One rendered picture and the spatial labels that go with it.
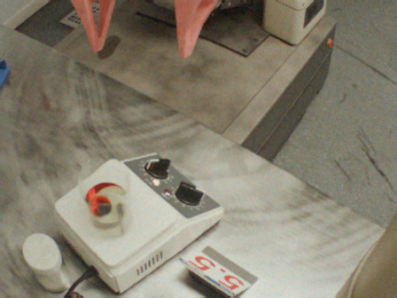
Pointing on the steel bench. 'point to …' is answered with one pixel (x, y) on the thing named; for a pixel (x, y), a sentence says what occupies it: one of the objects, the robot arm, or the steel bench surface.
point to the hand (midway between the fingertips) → (138, 44)
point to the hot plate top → (146, 211)
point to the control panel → (170, 187)
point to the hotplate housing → (134, 269)
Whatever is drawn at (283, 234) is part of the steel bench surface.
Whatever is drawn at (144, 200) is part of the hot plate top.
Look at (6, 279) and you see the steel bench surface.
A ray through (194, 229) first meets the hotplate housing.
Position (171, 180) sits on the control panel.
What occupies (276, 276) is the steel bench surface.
